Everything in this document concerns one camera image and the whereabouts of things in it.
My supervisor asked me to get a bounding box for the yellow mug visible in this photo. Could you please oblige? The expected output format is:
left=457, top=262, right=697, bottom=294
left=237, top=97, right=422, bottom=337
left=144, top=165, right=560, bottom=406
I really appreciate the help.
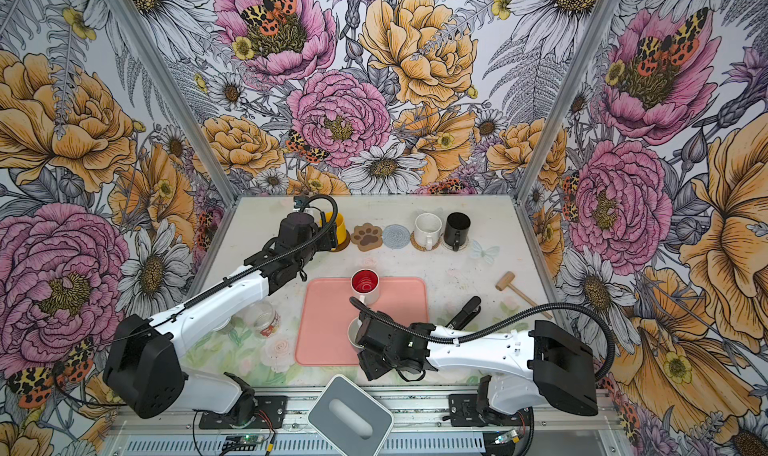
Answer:
left=325, top=212, right=350, bottom=249

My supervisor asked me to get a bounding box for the purple handled white mug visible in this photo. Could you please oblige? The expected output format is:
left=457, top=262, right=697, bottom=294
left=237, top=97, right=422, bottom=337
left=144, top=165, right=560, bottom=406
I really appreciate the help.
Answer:
left=347, top=319, right=363, bottom=352

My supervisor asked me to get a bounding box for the paw shaped cork coaster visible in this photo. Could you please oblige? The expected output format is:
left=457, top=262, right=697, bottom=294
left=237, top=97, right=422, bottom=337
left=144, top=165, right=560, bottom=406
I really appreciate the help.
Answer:
left=351, top=223, right=383, bottom=252

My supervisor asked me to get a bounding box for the red inside white mug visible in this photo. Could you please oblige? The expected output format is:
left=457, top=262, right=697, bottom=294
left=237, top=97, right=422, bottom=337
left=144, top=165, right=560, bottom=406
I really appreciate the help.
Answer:
left=350, top=269, right=380, bottom=306

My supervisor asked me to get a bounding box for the grey woven round coaster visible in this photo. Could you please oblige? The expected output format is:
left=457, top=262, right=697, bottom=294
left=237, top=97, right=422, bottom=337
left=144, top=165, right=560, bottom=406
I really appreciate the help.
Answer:
left=382, top=224, right=411, bottom=250

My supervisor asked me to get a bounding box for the black mug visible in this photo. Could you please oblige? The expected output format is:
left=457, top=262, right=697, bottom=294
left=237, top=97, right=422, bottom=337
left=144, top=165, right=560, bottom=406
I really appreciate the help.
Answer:
left=443, top=212, right=471, bottom=249

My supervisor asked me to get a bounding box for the glossy brown round coaster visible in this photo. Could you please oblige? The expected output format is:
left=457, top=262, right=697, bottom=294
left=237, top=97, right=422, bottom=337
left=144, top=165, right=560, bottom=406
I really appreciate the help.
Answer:
left=332, top=239, right=350, bottom=253

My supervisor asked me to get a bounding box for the rattan woven round coaster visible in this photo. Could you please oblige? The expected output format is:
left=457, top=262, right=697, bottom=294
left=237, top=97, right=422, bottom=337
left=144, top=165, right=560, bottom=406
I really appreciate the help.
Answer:
left=410, top=232, right=439, bottom=252

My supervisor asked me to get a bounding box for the multicolour woven round coaster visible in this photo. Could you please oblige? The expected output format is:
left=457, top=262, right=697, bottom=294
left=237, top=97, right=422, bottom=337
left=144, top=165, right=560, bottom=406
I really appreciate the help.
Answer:
left=440, top=239, right=470, bottom=252

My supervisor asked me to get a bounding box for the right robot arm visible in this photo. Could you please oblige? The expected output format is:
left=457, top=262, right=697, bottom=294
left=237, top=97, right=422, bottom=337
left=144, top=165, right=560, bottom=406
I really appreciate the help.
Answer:
left=349, top=298, right=616, bottom=417

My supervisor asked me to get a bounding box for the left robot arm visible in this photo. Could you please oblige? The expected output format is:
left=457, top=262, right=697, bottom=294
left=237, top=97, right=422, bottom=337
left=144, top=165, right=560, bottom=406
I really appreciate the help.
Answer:
left=102, top=196, right=339, bottom=426

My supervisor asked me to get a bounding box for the pink tray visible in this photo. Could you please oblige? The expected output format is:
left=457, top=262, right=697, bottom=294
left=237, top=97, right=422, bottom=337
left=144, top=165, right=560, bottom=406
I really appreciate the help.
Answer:
left=295, top=277, right=428, bottom=367

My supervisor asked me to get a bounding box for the grey white box device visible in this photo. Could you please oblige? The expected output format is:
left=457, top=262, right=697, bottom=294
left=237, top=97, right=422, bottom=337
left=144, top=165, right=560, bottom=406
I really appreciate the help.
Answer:
left=307, top=374, right=394, bottom=456

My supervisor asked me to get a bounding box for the glass jar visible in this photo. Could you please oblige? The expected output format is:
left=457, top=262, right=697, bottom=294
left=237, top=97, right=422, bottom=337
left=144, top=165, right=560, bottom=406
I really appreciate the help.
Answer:
left=242, top=300, right=280, bottom=338

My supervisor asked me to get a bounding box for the jar lid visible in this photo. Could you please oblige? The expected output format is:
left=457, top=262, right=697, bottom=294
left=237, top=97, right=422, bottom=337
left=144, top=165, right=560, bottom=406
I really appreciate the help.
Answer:
left=213, top=317, right=232, bottom=332

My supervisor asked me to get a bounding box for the wooden mallet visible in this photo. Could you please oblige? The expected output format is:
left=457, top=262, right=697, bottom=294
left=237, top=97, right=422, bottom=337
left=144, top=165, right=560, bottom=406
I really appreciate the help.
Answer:
left=495, top=271, right=539, bottom=308

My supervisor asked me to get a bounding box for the right small circuit board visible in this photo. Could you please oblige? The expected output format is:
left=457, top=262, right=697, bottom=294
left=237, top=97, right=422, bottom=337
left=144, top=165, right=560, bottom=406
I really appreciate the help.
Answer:
left=494, top=429, right=520, bottom=445

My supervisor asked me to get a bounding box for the green circuit board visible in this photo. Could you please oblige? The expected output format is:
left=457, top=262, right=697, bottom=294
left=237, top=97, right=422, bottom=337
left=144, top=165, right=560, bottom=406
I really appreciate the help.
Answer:
left=221, top=435, right=261, bottom=455

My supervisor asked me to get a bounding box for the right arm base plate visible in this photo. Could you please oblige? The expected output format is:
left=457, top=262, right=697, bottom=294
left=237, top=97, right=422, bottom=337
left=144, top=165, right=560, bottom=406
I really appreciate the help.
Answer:
left=444, top=393, right=532, bottom=428

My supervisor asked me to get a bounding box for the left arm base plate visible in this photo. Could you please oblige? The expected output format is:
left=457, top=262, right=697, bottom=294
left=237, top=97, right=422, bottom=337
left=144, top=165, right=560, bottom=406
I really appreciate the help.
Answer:
left=198, top=395, right=288, bottom=430

